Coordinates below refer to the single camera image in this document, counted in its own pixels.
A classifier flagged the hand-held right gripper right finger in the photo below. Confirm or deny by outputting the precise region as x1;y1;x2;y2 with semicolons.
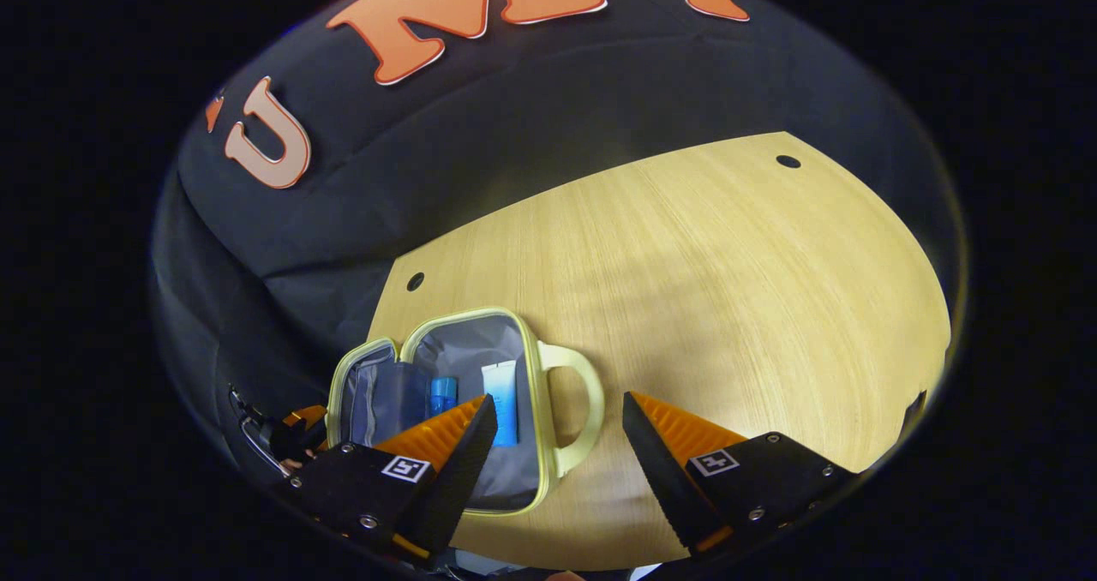
622;391;858;558

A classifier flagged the white and blue tube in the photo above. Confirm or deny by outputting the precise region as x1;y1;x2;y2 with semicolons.
482;360;520;447

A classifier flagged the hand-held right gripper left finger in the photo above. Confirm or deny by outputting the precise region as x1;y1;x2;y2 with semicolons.
287;394;500;565

